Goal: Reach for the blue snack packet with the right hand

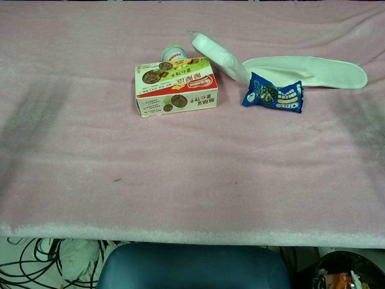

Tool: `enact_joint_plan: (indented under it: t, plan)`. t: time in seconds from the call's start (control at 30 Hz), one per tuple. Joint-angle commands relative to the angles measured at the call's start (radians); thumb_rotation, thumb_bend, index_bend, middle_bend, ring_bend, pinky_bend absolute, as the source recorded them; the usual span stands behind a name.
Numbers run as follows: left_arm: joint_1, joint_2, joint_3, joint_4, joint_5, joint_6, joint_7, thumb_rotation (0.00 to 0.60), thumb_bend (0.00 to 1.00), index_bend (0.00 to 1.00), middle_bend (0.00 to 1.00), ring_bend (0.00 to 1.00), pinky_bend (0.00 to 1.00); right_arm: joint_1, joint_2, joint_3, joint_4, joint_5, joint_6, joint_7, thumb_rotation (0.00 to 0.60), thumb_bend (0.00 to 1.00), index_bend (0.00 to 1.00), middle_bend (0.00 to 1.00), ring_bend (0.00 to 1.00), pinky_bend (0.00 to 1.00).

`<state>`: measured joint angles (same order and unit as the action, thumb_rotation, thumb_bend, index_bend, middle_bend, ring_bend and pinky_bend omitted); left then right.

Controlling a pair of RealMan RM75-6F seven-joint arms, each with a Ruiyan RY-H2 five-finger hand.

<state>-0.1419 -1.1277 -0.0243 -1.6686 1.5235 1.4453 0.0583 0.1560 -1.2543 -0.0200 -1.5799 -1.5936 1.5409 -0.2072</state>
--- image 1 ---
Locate Nestle biscuit cardboard box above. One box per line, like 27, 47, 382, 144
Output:
134, 57, 220, 119

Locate black floor cables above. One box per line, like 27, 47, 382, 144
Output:
0, 237, 100, 289

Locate white disposable slipper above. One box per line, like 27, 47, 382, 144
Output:
242, 56, 369, 90

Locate black trash bin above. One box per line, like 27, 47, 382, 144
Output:
312, 251, 385, 289

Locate white wrapped slipper pack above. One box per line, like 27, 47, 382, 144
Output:
188, 30, 251, 85

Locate pink fleece table cloth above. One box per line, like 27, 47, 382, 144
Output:
0, 0, 385, 249

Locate blue Oreo snack packet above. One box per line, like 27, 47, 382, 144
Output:
241, 72, 306, 114

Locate teal upholstered chair back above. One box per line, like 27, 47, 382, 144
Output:
96, 243, 291, 289

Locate white crumpled plastic bag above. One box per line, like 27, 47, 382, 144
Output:
58, 239, 102, 282

